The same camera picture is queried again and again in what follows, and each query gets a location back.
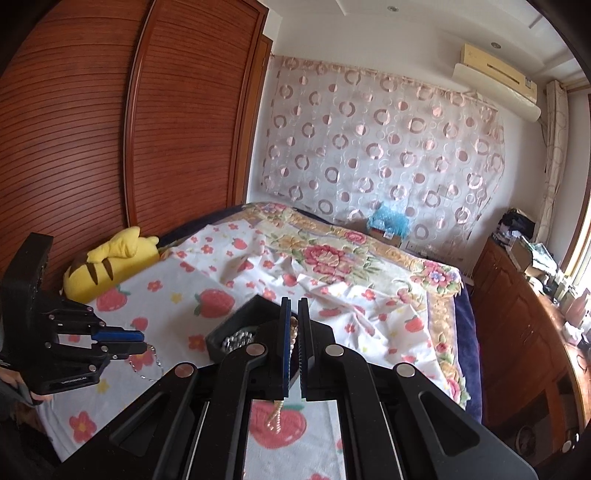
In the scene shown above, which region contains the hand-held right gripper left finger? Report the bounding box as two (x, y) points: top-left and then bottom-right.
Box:
(51, 296), (293, 480)

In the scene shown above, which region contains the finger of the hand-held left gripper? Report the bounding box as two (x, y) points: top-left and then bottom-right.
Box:
(95, 342), (151, 362)
(92, 320), (145, 343)

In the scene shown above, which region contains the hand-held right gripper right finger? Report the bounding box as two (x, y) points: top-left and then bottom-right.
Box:
(298, 296), (539, 480)

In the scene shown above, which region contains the thin silver chain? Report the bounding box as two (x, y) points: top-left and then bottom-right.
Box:
(129, 344), (165, 382)

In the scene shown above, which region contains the metallic bead bracelet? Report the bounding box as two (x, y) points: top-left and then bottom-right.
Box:
(223, 330), (257, 354)

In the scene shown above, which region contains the white pearl necklace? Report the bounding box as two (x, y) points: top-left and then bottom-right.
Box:
(265, 314), (299, 435)

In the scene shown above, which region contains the black square box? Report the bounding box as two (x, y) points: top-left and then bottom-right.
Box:
(205, 295), (287, 366)

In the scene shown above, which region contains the person's left hand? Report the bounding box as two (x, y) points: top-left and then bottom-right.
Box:
(0, 360), (33, 407)

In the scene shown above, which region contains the strawberry print bed sheet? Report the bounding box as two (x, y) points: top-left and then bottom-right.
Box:
(37, 222), (467, 480)

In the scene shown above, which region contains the yellow striped plush toy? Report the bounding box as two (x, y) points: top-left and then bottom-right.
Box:
(62, 226), (160, 304)

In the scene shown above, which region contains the floral blanket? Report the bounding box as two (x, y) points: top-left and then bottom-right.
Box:
(240, 202), (468, 408)

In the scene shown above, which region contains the small cardboard box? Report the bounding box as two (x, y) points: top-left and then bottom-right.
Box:
(369, 228), (403, 246)

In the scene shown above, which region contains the blue plastic bag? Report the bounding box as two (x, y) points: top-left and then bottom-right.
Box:
(367, 202), (411, 237)

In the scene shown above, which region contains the dark blue bed sheet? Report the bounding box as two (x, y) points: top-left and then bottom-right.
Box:
(455, 284), (484, 426)

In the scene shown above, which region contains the wooden slatted wardrobe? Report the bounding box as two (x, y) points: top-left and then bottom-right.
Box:
(0, 0), (273, 298)

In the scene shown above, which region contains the long wooden cabinet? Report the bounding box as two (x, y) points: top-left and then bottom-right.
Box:
(471, 237), (591, 462)

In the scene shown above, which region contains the pink circle pattern curtain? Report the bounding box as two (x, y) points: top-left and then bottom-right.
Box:
(259, 54), (507, 253)

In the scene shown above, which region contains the pile of dark clothes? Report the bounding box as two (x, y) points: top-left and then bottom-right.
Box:
(496, 209), (536, 241)

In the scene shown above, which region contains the open cardboard box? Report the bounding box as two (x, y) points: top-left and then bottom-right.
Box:
(505, 235), (556, 274)

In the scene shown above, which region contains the beige window curtain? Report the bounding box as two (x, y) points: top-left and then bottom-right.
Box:
(539, 80), (570, 241)

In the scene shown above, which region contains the white air conditioner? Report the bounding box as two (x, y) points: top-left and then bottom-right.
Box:
(451, 42), (542, 123)

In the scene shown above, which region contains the wooden frame window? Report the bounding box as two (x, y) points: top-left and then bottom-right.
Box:
(561, 175), (591, 296)

